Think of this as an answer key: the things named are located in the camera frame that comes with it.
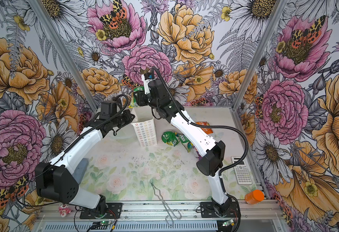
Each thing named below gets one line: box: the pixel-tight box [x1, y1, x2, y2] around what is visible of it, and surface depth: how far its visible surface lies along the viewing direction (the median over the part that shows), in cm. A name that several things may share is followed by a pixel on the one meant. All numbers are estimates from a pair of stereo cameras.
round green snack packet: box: [161, 130, 180, 147], surface depth 99 cm
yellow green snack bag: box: [128, 86, 145, 109], surface depth 73 cm
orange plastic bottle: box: [244, 189, 265, 205], surface depth 73 cm
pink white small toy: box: [58, 203, 72, 218], surface depth 73 cm
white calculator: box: [230, 156, 253, 185], surface depth 86 cm
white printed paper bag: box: [131, 105, 158, 148], surface depth 85 cm
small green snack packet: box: [179, 134, 194, 153], surface depth 96 cm
